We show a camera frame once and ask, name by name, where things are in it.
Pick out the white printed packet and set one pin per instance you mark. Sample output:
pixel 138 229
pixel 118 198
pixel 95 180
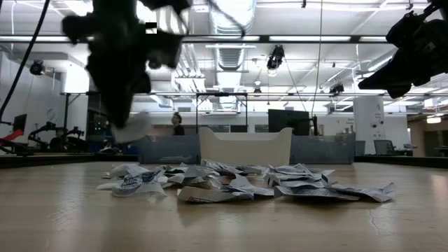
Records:
pixel 290 171
pixel 371 192
pixel 206 196
pixel 315 193

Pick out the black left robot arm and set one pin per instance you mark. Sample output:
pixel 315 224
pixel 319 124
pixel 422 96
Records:
pixel 164 4

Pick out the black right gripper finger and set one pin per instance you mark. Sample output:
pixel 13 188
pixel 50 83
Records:
pixel 392 77
pixel 399 91

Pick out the white ventilation duct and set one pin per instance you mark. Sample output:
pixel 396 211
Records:
pixel 231 21

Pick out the white wipe packet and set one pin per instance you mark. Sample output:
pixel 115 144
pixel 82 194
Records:
pixel 127 170
pixel 250 187
pixel 134 131
pixel 106 185

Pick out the red machine part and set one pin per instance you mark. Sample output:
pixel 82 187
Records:
pixel 8 136

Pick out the blue label antiseptic packet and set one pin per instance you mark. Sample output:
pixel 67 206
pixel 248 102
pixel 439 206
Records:
pixel 138 183

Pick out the grey plastic bin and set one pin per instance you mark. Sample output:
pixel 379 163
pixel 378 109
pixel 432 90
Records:
pixel 168 148
pixel 322 148

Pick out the white plastic bin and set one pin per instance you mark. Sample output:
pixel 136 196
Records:
pixel 245 147

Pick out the small black monitor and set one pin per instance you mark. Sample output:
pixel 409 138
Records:
pixel 20 123

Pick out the dark office chair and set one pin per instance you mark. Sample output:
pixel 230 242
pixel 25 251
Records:
pixel 383 147

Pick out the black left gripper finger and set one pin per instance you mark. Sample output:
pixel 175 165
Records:
pixel 129 105
pixel 113 105

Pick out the person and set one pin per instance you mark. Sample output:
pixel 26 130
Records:
pixel 60 134
pixel 178 126

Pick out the white pillar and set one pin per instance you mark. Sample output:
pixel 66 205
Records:
pixel 369 122

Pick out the black ceiling spotlight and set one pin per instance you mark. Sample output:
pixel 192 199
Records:
pixel 36 67
pixel 276 56
pixel 336 88

